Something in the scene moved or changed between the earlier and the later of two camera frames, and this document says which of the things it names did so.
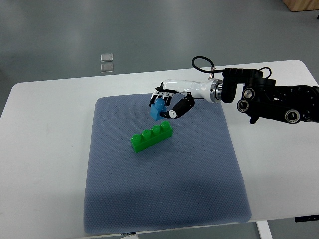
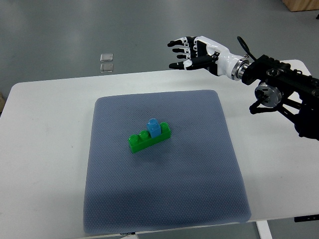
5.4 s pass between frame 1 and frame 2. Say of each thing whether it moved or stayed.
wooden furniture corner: stayed
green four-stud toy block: stayed
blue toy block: moved
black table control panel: stayed
